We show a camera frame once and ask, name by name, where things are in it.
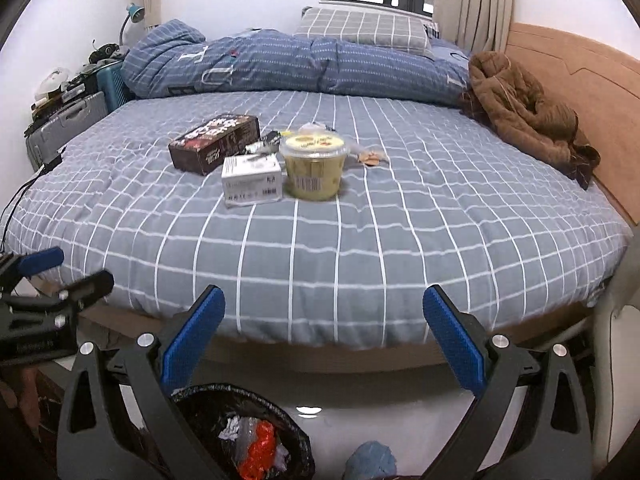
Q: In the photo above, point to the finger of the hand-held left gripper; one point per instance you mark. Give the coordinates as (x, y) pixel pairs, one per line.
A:
(90, 285)
(42, 259)

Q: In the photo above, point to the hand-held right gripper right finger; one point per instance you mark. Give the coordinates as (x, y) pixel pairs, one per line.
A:
(455, 342)

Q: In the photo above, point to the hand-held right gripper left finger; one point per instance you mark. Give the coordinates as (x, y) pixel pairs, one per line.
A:
(192, 340)

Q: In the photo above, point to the black trash bin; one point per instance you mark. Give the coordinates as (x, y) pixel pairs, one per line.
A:
(200, 420)

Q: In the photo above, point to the white tissue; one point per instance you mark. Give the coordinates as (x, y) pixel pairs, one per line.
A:
(230, 427)

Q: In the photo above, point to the red plastic bag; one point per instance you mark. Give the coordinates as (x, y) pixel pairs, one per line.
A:
(257, 447)

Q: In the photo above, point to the small white box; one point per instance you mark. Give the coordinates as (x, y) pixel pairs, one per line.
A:
(250, 180)

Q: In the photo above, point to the dark brown cookie box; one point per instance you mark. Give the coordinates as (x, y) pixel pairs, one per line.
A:
(210, 145)

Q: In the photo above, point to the clear wrapper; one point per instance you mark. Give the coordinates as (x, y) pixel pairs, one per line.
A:
(370, 157)

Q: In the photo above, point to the yellow-green lidded cup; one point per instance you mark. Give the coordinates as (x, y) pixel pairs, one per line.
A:
(312, 170)

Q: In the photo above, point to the black charger adapter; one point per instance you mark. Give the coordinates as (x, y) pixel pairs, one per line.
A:
(52, 162)

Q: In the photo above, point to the grey suitcase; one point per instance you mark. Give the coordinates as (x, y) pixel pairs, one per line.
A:
(65, 120)

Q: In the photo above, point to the blue fluffy slipper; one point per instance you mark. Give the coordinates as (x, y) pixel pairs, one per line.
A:
(370, 460)

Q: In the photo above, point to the grey checked bed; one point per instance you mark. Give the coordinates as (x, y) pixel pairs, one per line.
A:
(350, 240)

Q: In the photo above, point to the cream furniture piece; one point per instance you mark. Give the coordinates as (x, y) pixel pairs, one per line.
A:
(617, 360)

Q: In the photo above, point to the white round device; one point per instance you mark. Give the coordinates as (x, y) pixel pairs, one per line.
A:
(52, 80)

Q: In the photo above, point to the teal suitcase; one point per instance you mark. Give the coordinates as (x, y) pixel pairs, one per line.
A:
(112, 87)

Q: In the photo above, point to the narrow white strip sachet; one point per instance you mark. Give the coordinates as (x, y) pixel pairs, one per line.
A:
(260, 149)

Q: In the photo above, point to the brown jacket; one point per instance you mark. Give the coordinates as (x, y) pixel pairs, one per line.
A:
(515, 105)

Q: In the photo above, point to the blue desk lamp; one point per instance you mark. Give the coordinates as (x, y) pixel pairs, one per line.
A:
(135, 11)

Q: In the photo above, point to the wooden headboard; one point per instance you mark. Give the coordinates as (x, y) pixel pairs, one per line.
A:
(590, 85)

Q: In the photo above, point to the blue striped quilt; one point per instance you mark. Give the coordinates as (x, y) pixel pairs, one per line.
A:
(300, 65)

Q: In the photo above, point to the grey checked pillow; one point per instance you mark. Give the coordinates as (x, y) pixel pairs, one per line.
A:
(365, 27)

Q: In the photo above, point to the wide beige curtain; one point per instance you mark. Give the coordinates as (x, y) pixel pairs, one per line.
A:
(475, 5)

